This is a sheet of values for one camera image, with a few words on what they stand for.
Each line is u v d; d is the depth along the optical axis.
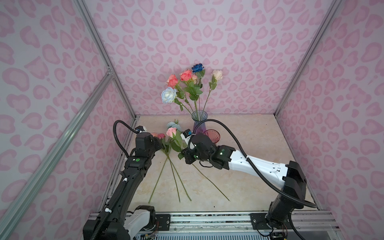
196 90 0.86
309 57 0.86
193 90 0.82
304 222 0.74
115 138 0.54
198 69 0.86
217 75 0.85
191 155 0.65
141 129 0.69
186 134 0.65
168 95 0.69
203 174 0.73
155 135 1.03
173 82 0.78
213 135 0.85
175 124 1.09
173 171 0.91
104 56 0.85
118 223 0.39
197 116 0.93
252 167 0.47
